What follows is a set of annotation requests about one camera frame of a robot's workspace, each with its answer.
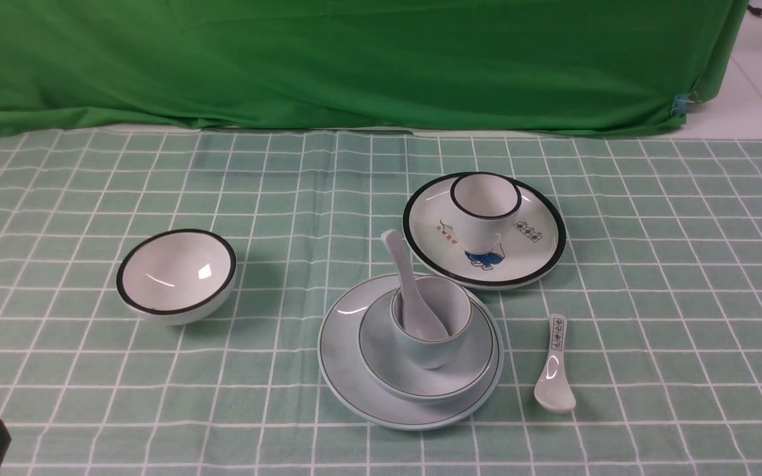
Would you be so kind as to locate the small patterned white spoon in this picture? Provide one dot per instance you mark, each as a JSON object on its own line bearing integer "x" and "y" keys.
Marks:
{"x": 552, "y": 390}

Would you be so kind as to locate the black rimmed white cup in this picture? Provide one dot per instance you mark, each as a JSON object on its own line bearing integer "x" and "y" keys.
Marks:
{"x": 484, "y": 207}

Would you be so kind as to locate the long white spoon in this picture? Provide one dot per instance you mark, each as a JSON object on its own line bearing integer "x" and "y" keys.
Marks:
{"x": 417, "y": 317}

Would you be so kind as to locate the light blue bowl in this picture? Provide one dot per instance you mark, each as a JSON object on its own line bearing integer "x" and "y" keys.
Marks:
{"x": 386, "y": 362}

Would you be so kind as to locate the light blue plate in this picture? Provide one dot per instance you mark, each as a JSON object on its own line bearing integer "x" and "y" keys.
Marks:
{"x": 343, "y": 370}

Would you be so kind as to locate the green backdrop cloth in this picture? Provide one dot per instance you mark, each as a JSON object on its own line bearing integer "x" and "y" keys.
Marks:
{"x": 589, "y": 69}

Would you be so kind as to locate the black rimmed white bowl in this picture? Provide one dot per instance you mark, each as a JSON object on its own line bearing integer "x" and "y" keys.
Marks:
{"x": 177, "y": 277}

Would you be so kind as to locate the light blue cup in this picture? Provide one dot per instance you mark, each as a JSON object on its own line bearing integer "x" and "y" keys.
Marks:
{"x": 452, "y": 307}

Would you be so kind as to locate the blue binder clip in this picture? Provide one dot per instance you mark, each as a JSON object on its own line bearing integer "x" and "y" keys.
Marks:
{"x": 680, "y": 105}

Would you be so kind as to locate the black rimmed patterned plate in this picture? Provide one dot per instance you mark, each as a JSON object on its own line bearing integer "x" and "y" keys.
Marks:
{"x": 530, "y": 249}

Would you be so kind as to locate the green checkered tablecloth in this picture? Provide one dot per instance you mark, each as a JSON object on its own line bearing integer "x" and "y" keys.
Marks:
{"x": 661, "y": 284}

